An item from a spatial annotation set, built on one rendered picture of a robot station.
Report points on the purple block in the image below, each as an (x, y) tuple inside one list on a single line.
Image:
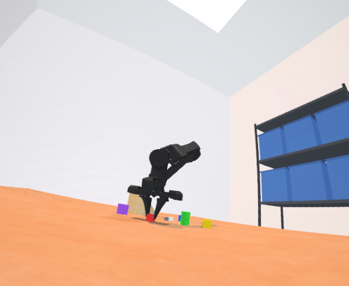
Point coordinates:
[(122, 209)]

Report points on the red block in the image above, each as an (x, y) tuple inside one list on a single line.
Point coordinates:
[(150, 217)]

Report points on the green block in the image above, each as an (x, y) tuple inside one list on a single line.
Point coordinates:
[(185, 221), (185, 215)]

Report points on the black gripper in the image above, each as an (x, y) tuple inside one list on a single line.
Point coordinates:
[(163, 196)]

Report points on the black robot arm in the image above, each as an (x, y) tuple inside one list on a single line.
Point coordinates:
[(174, 154)]

